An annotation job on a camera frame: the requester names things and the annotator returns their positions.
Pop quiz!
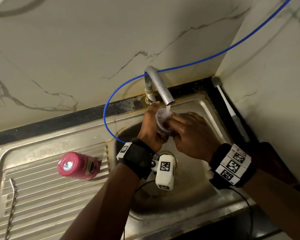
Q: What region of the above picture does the person's right hand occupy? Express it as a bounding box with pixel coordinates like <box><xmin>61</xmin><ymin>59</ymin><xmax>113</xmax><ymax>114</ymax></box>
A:
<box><xmin>164</xmin><ymin>112</ymin><xmax>222</xmax><ymax>163</ymax></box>

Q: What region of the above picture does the person's left hand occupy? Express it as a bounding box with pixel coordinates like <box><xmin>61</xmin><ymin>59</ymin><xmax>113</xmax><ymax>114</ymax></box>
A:
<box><xmin>137</xmin><ymin>101</ymin><xmax>171</xmax><ymax>153</ymax></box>

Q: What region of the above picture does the clear plastic lid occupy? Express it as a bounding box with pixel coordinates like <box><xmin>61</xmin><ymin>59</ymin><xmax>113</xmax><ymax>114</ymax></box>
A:
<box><xmin>155</xmin><ymin>108</ymin><xmax>176</xmax><ymax>137</ymax></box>

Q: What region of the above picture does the white bottle brush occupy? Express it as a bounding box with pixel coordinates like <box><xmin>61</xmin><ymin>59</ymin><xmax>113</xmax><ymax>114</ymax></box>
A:
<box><xmin>211</xmin><ymin>76</ymin><xmax>250</xmax><ymax>143</ymax></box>

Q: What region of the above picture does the pink steel tumbler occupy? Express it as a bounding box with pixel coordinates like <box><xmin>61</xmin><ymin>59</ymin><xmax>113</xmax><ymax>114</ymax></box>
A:
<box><xmin>57</xmin><ymin>152</ymin><xmax>101</xmax><ymax>181</ymax></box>

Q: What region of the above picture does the bent metal straw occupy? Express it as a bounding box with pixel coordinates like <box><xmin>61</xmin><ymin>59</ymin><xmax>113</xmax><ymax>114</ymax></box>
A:
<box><xmin>5</xmin><ymin>178</ymin><xmax>18</xmax><ymax>240</ymax></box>

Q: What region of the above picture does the person's left forearm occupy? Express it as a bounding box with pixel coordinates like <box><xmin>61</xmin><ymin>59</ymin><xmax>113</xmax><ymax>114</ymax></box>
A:
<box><xmin>60</xmin><ymin>163</ymin><xmax>140</xmax><ymax>240</ymax></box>

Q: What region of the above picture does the person's right forearm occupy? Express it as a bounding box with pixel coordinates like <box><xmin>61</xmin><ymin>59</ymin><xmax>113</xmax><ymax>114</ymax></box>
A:
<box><xmin>241</xmin><ymin>170</ymin><xmax>300</xmax><ymax>240</ymax></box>

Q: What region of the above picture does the black right wrist band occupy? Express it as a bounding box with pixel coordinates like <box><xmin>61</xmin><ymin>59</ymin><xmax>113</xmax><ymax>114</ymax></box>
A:
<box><xmin>209</xmin><ymin>143</ymin><xmax>257</xmax><ymax>190</ymax></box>

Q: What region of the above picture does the metal faucet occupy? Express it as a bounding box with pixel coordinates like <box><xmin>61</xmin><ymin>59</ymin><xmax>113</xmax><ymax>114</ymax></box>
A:
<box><xmin>144</xmin><ymin>65</ymin><xmax>176</xmax><ymax>106</ymax></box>

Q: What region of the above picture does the thin blue tube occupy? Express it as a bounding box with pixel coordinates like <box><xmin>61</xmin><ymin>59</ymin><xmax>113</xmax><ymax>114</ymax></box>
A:
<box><xmin>103</xmin><ymin>0</ymin><xmax>294</xmax><ymax>158</ymax></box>

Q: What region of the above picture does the stainless steel sink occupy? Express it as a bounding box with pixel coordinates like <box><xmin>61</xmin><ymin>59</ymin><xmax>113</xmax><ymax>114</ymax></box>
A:
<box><xmin>0</xmin><ymin>91</ymin><xmax>257</xmax><ymax>240</ymax></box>

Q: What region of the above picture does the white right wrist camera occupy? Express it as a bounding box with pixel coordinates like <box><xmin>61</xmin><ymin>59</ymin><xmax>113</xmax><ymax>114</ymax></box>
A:
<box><xmin>206</xmin><ymin>167</ymin><xmax>217</xmax><ymax>183</ymax></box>

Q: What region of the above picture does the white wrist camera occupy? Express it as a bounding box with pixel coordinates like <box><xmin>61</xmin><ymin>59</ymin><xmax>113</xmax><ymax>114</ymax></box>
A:
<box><xmin>206</xmin><ymin>167</ymin><xmax>217</xmax><ymax>183</ymax></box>
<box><xmin>151</xmin><ymin>154</ymin><xmax>177</xmax><ymax>191</ymax></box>

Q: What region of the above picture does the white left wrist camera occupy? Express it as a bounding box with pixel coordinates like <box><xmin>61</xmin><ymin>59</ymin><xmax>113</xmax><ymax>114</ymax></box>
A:
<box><xmin>151</xmin><ymin>154</ymin><xmax>177</xmax><ymax>191</ymax></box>

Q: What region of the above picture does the thin black right camera cable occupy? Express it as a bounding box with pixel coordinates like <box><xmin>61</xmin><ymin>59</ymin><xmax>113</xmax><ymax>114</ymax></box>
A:
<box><xmin>227</xmin><ymin>187</ymin><xmax>254</xmax><ymax>238</ymax></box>

